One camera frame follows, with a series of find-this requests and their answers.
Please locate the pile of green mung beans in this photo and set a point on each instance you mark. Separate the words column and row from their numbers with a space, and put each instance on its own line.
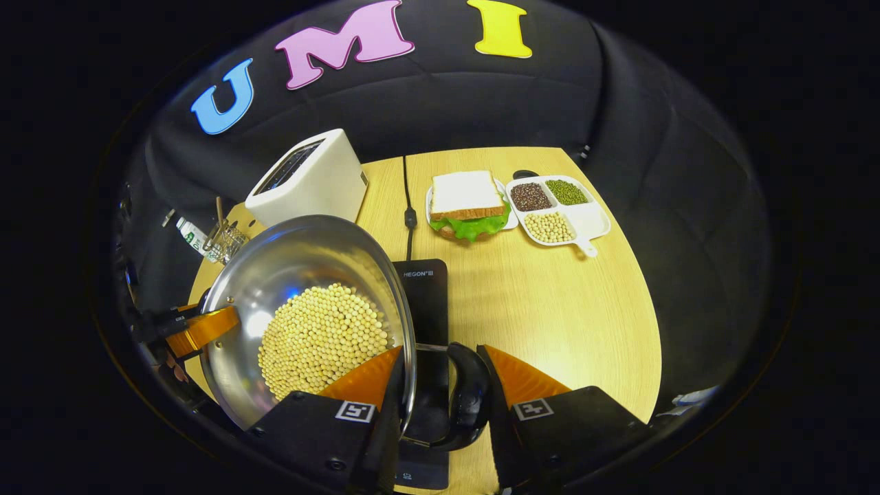
column 566, row 192

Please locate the silver clip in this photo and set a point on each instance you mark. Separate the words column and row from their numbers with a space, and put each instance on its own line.
column 168, row 218

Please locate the white toaster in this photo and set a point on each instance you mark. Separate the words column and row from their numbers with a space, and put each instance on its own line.
column 309, row 185

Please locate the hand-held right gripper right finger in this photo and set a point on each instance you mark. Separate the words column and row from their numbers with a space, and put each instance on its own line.
column 500, row 426

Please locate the white divided tray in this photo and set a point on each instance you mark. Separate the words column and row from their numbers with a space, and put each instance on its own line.
column 591, row 218

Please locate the black round object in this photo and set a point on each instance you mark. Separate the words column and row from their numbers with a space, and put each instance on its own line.
column 526, row 174

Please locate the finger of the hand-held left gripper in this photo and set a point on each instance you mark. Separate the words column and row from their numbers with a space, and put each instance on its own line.
column 206, row 324

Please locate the black induction cooktop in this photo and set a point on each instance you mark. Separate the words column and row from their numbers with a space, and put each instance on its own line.
column 430, row 309

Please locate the sandwich with lettuce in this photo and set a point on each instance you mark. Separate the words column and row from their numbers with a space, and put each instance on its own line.
column 467, row 203

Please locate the wooden stick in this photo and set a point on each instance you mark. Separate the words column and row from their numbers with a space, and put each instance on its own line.
column 219, row 210

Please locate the small pile of soybeans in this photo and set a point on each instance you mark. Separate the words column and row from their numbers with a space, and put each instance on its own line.
column 550, row 227

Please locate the pile of dark red beans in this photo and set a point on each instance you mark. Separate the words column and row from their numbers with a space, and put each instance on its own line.
column 531, row 196

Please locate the white drink bottle green label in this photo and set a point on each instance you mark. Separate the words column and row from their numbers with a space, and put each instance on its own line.
column 192, row 236

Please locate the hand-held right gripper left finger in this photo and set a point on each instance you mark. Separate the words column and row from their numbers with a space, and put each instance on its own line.
column 386, row 440

